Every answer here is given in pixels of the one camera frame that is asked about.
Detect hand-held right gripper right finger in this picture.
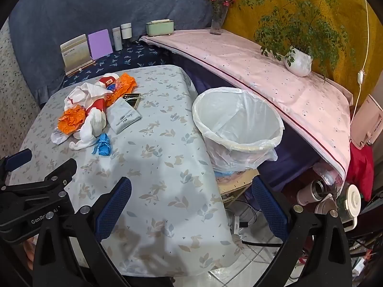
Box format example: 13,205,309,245
251,177,352,287

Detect pale green box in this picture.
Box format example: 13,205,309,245
146,19,175,36

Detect white lidded kettle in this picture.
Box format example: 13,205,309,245
338,184,360,234

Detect wooden stool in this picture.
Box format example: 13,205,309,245
217,169,261,210

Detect pale leaf-print tablecloth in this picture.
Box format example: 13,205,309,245
9,65,240,277

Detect blue crumpled wrapper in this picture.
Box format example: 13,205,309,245
91,133,111,156

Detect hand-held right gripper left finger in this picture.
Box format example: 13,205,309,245
32,177,133,287

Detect white lined trash bin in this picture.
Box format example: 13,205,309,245
192,87,285,172

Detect white bottle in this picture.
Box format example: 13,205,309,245
113,28,123,50

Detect beige desk calendar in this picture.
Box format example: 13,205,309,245
60,34,96,77

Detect glass vase with flowers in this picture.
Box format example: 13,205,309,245
204,0,235,35

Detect potted green plant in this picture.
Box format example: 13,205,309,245
239,0,356,84

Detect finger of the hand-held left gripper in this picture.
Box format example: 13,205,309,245
0,158,78,214
0,149,32,186

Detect black card box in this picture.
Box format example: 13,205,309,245
123,93,143,110

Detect navy floral cloth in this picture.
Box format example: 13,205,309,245
61,40,174,88

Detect pink appliance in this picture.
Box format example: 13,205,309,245
350,94,383,148

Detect grey fabric pouch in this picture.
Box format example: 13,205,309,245
106,99,142,134

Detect white paper towel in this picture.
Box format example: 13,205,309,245
69,108,107,151

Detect white power strip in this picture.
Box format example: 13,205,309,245
229,212,249,237

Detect mustard yellow blanket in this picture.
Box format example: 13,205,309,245
223,0,383,102

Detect orange crumpled wrapper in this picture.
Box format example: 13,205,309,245
105,73,136,104
58,108,87,135

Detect red and white packet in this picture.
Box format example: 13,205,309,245
87,76,118,114

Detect pink dotted cloth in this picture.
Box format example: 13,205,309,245
140,28,354,183

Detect blue-grey blanket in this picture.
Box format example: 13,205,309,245
9,0,232,96

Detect pink thermos bottle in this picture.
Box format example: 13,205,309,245
296,179,327,207

